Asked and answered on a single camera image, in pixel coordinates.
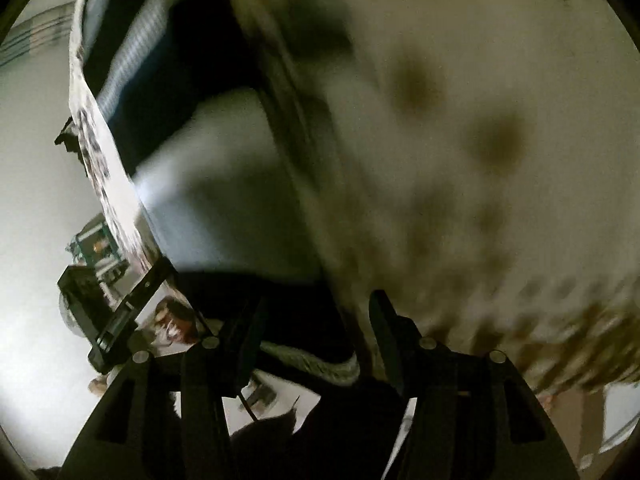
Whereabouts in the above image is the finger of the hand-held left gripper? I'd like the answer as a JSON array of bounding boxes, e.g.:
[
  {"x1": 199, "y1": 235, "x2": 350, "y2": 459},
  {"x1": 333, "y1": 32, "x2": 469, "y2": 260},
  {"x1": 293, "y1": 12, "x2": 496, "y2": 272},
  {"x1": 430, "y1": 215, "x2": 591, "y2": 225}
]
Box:
[
  {"x1": 87, "y1": 256, "x2": 174, "y2": 372},
  {"x1": 56, "y1": 265, "x2": 118, "y2": 343}
]

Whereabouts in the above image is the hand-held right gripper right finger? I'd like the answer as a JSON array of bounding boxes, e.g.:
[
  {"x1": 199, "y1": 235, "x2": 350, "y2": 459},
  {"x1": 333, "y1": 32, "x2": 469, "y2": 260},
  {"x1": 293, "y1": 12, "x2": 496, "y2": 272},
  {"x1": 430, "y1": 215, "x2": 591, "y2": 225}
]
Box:
[{"x1": 367, "y1": 290, "x2": 581, "y2": 480}]

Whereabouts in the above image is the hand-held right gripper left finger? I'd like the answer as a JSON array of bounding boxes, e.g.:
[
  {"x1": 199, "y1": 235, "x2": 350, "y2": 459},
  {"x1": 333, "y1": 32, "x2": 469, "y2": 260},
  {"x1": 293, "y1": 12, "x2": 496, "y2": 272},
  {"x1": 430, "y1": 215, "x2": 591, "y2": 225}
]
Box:
[{"x1": 60, "y1": 295, "x2": 271, "y2": 480}]

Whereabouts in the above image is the striped knit sweater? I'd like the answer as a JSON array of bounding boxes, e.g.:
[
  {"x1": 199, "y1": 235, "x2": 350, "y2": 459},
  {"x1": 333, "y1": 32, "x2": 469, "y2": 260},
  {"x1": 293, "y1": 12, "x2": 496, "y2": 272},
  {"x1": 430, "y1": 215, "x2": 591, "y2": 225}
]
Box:
[{"x1": 80, "y1": 0, "x2": 362, "y2": 386}]

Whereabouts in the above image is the black clothes heap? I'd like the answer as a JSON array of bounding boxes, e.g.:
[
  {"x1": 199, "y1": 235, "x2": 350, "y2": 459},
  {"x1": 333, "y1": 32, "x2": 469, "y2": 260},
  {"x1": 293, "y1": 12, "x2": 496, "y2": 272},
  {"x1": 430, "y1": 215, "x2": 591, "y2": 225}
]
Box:
[{"x1": 54, "y1": 116, "x2": 84, "y2": 162}]

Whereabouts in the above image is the red and white cloth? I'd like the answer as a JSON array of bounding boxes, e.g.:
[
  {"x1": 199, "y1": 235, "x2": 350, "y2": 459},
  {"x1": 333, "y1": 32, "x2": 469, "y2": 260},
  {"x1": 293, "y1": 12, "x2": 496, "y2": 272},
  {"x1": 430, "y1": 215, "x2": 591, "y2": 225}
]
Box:
[{"x1": 150, "y1": 297, "x2": 211, "y2": 346}]

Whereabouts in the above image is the green shelf rack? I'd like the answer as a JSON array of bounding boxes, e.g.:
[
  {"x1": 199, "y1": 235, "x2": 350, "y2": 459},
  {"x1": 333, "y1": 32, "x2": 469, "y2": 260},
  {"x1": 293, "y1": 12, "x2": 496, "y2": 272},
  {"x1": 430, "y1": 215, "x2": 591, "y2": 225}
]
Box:
[{"x1": 66, "y1": 214, "x2": 132, "y2": 282}]

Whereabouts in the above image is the floral bedsheet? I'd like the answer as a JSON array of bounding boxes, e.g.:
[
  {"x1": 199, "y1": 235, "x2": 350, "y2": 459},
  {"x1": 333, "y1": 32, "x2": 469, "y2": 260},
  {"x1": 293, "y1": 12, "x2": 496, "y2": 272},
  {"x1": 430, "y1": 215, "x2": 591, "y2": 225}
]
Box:
[{"x1": 65, "y1": 0, "x2": 640, "y2": 411}]

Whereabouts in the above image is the teal striped curtain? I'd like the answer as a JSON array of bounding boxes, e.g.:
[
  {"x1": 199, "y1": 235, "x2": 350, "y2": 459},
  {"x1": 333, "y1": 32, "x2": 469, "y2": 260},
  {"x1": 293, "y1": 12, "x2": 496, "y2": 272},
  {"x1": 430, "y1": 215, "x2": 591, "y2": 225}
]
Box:
[{"x1": 0, "y1": 2, "x2": 77, "y2": 69}]

